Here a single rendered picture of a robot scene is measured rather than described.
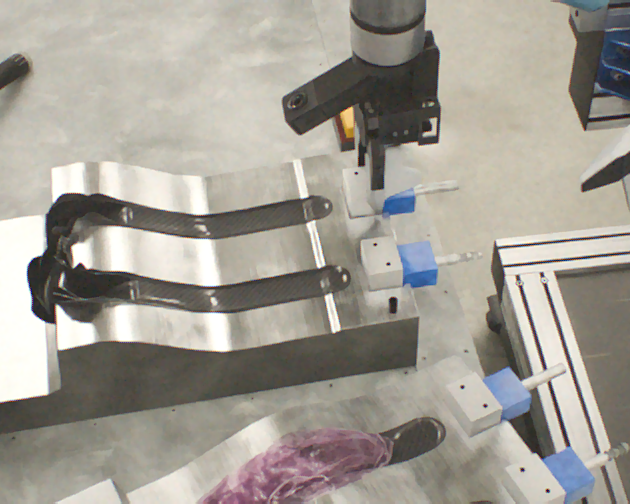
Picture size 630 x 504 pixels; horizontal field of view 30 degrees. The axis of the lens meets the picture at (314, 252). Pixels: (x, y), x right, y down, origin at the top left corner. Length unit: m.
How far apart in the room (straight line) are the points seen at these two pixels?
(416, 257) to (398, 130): 0.14
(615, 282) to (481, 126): 0.70
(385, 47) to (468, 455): 0.41
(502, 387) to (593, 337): 0.90
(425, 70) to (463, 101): 1.60
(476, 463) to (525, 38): 1.94
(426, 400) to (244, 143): 0.50
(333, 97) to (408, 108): 0.08
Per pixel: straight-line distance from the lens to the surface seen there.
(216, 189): 1.37
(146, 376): 1.23
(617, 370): 2.06
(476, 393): 1.18
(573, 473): 1.16
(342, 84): 1.20
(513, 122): 2.75
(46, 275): 1.33
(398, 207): 1.32
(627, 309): 2.14
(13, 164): 1.57
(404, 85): 1.21
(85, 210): 1.31
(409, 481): 1.15
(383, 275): 1.23
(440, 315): 1.34
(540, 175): 2.64
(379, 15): 1.12
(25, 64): 1.69
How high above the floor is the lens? 1.86
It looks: 49 degrees down
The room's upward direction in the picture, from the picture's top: 3 degrees counter-clockwise
